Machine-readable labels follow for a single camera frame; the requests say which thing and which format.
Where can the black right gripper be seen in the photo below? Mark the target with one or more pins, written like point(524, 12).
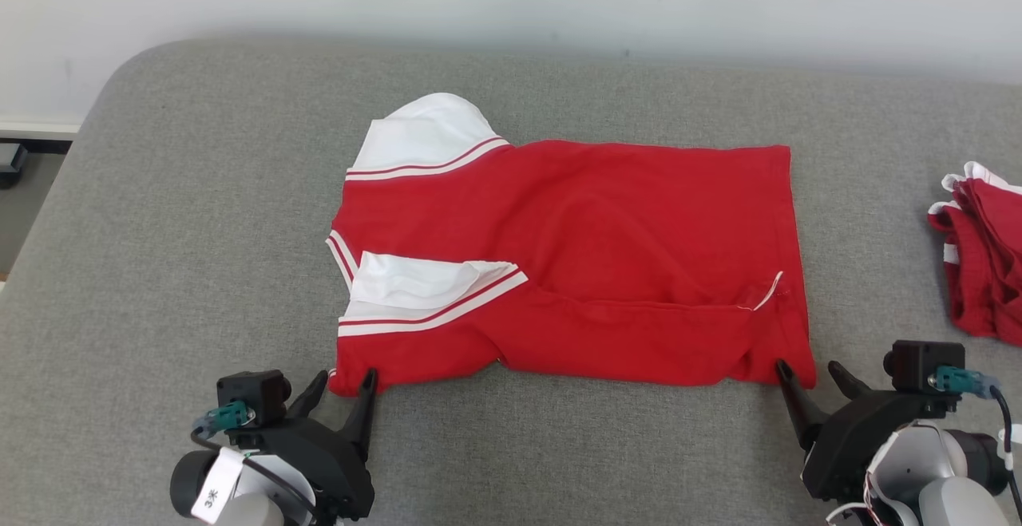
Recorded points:
point(846, 450)

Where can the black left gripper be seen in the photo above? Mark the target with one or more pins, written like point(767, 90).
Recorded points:
point(335, 470)

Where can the red shorts with white trim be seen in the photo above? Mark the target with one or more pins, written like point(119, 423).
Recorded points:
point(990, 270)

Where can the red jersey with black lettering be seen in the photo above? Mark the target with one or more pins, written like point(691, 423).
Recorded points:
point(607, 223)

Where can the white grey robot right arm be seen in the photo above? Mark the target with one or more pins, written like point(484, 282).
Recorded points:
point(950, 510)

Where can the grey metal bar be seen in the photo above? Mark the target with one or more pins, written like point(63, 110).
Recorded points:
point(11, 160)

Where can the white baseboard strip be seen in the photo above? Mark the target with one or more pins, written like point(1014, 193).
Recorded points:
point(36, 130)

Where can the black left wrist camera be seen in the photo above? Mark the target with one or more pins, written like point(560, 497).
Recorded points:
point(251, 394)

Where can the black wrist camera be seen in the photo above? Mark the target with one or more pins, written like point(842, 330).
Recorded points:
point(918, 362)
point(251, 394)

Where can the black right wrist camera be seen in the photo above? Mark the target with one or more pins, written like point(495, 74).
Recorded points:
point(918, 362)

